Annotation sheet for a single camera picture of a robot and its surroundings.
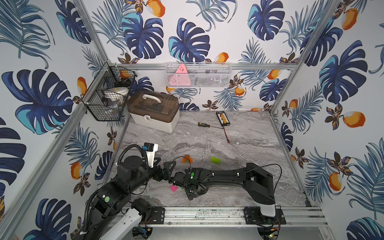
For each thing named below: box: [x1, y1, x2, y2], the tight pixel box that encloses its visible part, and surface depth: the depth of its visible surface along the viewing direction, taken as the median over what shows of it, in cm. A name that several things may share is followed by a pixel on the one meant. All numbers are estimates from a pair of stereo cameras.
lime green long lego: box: [210, 156, 222, 164], surface depth 96 cm
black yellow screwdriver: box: [197, 122, 224, 129], surface depth 112 cm
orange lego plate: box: [182, 155, 194, 164], surface depth 96 cm
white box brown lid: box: [126, 89, 180, 133], surface depth 101 cm
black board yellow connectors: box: [216, 110, 231, 127], surface depth 116 cm
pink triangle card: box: [169, 63, 191, 87], surface depth 92 cm
